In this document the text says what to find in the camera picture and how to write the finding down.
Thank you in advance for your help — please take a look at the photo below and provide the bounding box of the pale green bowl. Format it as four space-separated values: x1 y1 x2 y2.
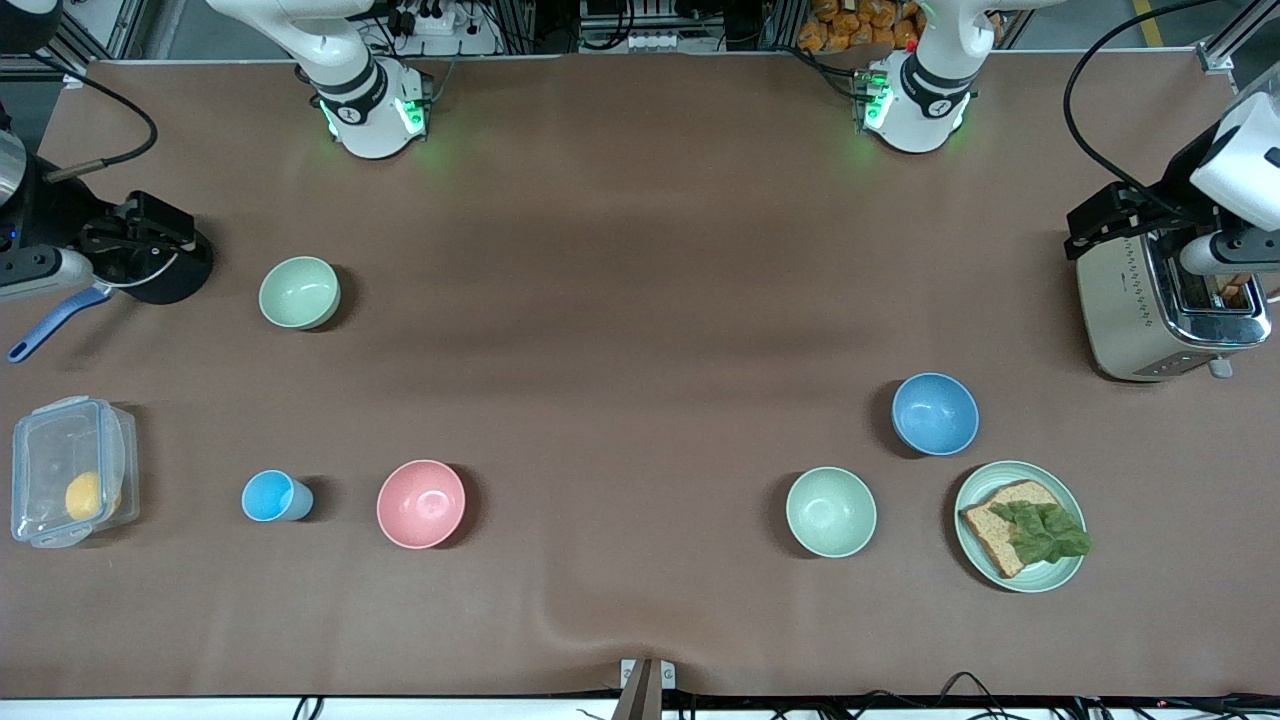
259 256 342 331
785 466 878 559

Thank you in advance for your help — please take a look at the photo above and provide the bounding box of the blue bowl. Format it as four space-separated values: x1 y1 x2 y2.
891 372 980 458

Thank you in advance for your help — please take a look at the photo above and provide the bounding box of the pink bowl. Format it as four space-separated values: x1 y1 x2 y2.
376 459 467 550

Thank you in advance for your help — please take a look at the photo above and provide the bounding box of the silver beige toaster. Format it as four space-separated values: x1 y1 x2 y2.
1077 232 1274 383

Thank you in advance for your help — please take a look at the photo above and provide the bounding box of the clear plastic lidded container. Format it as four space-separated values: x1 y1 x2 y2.
10 396 141 549

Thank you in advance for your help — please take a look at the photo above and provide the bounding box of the yellow round fruit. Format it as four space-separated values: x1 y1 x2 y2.
65 470 122 522

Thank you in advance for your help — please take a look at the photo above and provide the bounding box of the light blue cup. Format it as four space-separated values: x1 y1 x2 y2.
241 469 315 523

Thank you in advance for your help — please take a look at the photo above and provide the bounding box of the bag of orange snacks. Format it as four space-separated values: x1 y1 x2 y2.
797 0 922 54

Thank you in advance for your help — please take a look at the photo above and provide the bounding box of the green lettuce leaf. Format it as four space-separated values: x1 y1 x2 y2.
990 500 1094 567

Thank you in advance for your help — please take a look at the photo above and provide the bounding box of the brown bread slice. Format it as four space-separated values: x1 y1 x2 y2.
960 480 1061 580

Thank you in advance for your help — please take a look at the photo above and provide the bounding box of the white power strip with plugs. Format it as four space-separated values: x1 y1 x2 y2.
392 0 503 57

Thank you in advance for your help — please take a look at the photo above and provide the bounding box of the pale green plate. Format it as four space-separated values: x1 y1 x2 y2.
953 460 1088 594

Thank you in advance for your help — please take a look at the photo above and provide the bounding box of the brown table cover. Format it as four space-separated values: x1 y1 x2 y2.
0 50 1280 701

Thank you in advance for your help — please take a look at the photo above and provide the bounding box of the metal table clamp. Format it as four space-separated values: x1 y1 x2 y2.
619 657 677 720

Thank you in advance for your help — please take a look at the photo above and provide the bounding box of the black pot blue handle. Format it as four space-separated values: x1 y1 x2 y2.
8 225 215 364

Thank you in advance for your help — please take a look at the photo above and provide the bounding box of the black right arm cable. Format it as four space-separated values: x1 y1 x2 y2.
40 50 159 184

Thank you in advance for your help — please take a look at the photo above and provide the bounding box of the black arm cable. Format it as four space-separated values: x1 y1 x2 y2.
1062 0 1221 216
40 50 159 184

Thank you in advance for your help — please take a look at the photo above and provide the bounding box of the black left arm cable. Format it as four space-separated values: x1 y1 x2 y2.
1062 0 1221 216

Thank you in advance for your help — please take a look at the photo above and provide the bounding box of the aluminium frame profile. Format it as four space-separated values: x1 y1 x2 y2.
1198 0 1280 74
45 0 153 63

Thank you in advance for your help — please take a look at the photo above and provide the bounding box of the black looped floor cable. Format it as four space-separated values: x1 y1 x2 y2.
935 671 1013 707

